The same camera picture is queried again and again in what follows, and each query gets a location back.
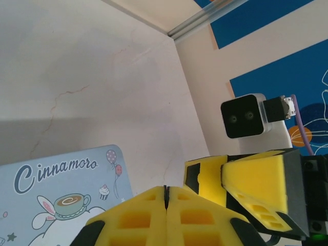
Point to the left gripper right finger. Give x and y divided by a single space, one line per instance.
200 223

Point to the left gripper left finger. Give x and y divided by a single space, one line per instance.
133 220

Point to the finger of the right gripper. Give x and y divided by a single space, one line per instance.
256 179
207 176

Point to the white black camera unit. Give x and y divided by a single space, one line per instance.
242 116

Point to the aluminium frame post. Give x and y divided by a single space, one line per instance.
205 16

